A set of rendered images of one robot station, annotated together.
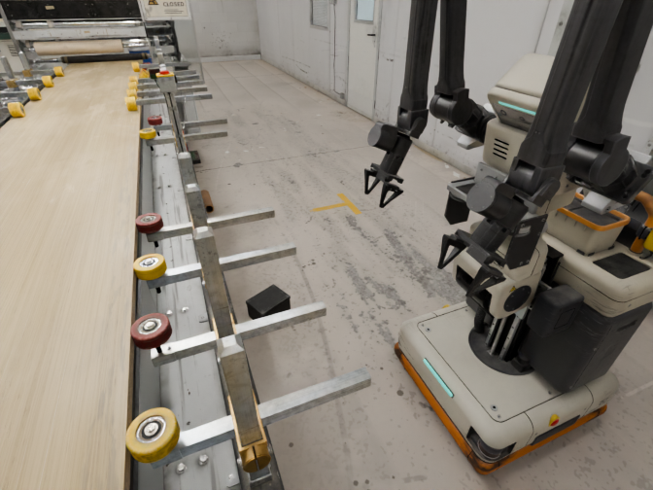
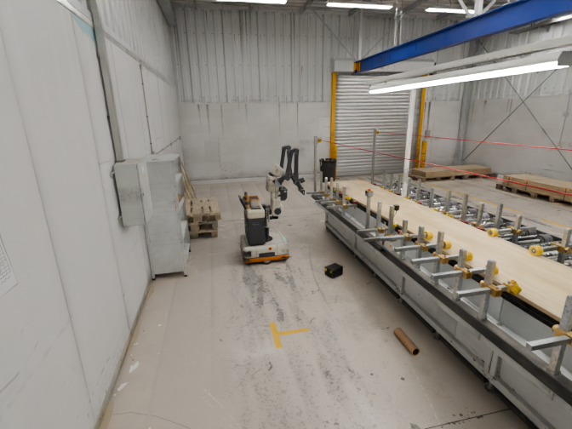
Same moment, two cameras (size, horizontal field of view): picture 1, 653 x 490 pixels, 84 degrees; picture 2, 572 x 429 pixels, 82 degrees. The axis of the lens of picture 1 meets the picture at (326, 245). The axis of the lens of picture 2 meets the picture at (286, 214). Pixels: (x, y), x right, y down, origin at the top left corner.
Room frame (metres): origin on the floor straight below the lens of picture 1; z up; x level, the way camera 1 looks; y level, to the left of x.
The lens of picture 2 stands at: (5.49, 0.41, 2.06)
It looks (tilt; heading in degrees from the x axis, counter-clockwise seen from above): 17 degrees down; 190
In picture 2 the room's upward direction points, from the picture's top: 1 degrees counter-clockwise
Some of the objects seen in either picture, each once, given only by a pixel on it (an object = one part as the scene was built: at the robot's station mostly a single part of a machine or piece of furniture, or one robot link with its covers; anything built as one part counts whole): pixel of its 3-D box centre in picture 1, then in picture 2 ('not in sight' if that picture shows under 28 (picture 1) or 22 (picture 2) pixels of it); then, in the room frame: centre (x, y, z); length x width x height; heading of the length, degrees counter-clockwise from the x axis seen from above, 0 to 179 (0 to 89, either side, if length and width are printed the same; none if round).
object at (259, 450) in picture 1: (249, 429); not in sight; (0.37, 0.15, 0.83); 0.14 x 0.06 x 0.05; 22
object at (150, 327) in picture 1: (155, 341); not in sight; (0.56, 0.39, 0.85); 0.08 x 0.08 x 0.11
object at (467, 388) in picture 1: (496, 365); (263, 246); (1.02, -0.75, 0.16); 0.67 x 0.64 x 0.25; 112
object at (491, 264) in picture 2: not in sight; (486, 293); (3.35, 1.37, 0.90); 0.04 x 0.04 x 0.48; 22
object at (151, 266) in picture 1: (154, 276); not in sight; (0.79, 0.48, 0.85); 0.08 x 0.08 x 0.11
